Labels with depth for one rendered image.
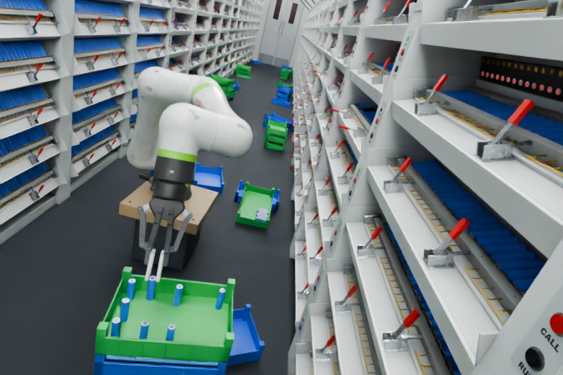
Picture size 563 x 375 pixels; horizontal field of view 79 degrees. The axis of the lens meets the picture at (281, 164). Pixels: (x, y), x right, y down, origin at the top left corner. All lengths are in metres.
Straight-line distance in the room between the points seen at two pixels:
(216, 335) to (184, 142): 0.50
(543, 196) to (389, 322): 0.41
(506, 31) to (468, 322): 0.40
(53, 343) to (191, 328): 0.64
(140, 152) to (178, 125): 0.69
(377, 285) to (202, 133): 0.53
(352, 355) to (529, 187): 0.60
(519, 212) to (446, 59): 0.56
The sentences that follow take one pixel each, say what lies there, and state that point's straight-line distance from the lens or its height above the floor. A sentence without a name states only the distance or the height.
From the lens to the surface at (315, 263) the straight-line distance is 1.46.
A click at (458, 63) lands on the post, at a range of 0.98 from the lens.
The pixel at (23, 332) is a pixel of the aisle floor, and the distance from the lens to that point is 1.57.
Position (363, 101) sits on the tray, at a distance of 1.64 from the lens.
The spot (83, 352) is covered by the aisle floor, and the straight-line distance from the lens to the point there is 1.48.
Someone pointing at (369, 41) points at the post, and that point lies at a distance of 1.62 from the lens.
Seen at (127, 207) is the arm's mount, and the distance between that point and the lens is 1.57.
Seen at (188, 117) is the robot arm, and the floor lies 0.92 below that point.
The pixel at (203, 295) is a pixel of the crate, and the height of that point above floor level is 0.41.
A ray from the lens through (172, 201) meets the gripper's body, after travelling 0.87.
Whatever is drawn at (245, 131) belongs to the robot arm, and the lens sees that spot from 0.87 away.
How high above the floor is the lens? 1.17
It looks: 22 degrees down
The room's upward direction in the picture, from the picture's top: 15 degrees clockwise
